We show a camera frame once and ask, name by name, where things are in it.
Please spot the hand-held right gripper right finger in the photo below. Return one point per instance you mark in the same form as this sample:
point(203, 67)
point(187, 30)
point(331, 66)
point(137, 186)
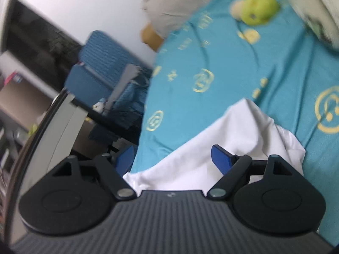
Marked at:
point(219, 158)

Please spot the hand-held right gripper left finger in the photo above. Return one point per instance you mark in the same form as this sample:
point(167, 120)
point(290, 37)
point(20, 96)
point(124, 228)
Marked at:
point(125, 157)

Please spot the white shirt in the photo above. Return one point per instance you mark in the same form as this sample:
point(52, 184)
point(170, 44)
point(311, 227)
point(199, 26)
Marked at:
point(238, 127)

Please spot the small white plush toy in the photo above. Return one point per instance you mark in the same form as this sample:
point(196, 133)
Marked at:
point(98, 106)

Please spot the white table with dark top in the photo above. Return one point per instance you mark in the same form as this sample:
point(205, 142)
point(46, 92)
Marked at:
point(66, 127)

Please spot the blue chair with white plush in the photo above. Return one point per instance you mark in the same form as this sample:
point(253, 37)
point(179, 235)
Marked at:
point(84, 82)

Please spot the blue chair with grey cloth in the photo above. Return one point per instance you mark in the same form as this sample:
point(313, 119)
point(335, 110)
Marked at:
point(103, 50)

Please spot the teal printed bed sheet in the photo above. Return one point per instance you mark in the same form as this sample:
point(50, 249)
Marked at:
point(264, 58)

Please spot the yellow headboard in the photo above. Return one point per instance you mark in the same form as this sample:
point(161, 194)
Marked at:
point(151, 37)

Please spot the pink container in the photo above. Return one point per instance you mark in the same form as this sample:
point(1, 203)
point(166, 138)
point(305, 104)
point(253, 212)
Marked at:
point(13, 77)

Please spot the black television screen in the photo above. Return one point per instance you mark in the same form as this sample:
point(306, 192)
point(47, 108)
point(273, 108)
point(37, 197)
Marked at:
point(34, 45)

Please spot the green plush toy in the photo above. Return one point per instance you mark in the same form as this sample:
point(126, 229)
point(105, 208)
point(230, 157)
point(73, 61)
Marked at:
point(258, 8)

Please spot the grey pillow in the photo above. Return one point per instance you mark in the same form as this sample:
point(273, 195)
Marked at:
point(174, 8)

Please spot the green printed fleece blanket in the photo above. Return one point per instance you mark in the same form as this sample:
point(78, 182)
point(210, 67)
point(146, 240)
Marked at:
point(317, 10)

